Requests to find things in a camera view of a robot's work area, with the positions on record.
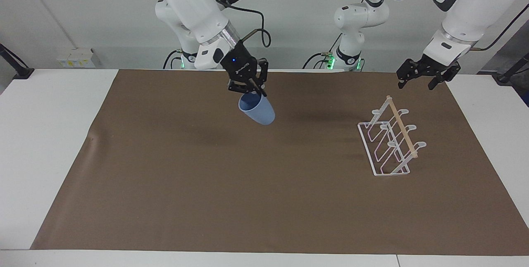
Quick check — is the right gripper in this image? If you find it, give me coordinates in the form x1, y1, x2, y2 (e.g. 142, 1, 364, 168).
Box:
220, 40, 269, 98

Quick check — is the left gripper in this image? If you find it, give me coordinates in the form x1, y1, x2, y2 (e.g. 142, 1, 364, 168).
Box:
396, 55, 462, 91

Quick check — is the blue plastic cup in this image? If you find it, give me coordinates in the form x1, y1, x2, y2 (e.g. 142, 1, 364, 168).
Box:
238, 93, 276, 126

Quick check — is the black stand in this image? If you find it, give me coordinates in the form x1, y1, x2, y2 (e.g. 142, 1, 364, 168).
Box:
495, 51, 529, 84
0, 43, 35, 80

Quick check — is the white power socket box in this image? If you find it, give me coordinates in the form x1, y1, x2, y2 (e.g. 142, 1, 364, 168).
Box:
57, 48, 96, 69

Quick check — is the white wire cup holder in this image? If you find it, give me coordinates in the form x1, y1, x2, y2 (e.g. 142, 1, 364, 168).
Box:
357, 95, 427, 177

